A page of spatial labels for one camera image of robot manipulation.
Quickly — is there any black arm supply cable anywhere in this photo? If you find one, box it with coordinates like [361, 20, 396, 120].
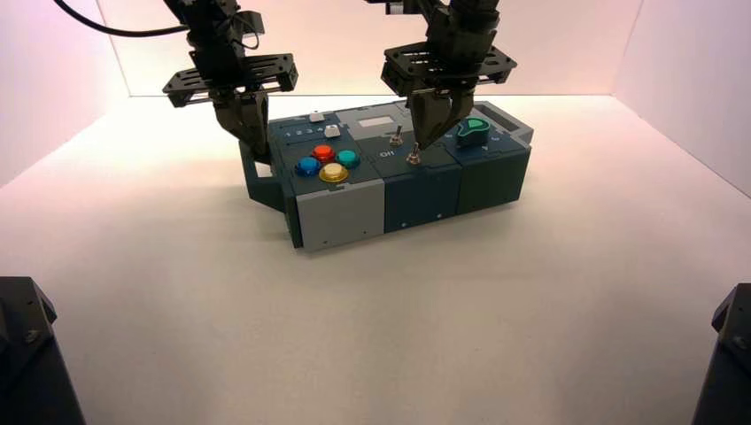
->
[52, 0, 195, 40]

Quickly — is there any yellow dome push button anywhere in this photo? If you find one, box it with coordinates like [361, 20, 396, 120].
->
[319, 162, 350, 185]

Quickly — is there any blue grey control box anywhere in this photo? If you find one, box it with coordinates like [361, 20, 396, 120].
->
[239, 100, 535, 253]

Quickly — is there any green rotary selector knob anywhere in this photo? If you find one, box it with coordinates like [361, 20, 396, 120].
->
[456, 117, 491, 149]

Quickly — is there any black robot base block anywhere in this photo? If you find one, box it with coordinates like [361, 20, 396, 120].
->
[0, 276, 88, 425]
[690, 282, 751, 425]

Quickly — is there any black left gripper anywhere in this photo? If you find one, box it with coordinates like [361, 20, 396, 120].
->
[162, 42, 299, 163]

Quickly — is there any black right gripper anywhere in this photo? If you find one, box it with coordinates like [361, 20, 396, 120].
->
[380, 27, 519, 151]

